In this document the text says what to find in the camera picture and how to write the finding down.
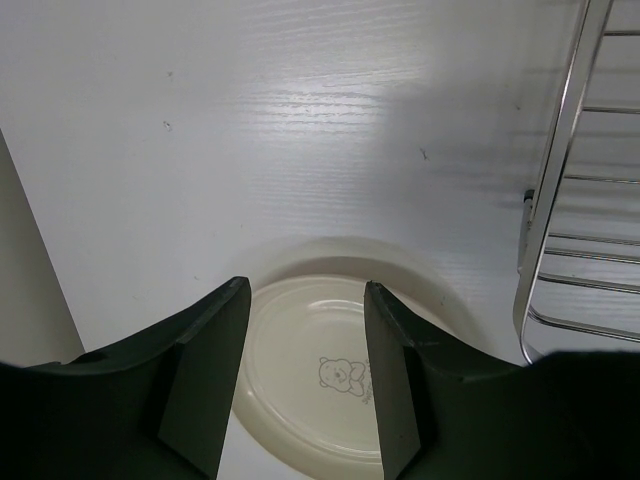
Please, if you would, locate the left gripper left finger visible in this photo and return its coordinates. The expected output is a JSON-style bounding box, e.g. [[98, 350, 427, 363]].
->
[[1, 277, 251, 479]]

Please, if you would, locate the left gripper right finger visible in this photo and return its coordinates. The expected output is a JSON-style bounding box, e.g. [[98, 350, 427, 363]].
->
[[364, 282, 639, 479]]

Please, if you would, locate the cream bear plate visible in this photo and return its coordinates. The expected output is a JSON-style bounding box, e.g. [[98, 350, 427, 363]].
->
[[233, 254, 483, 479]]

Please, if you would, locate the chrome wire dish rack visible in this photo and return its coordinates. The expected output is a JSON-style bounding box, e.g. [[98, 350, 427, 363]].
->
[[513, 1, 639, 362]]

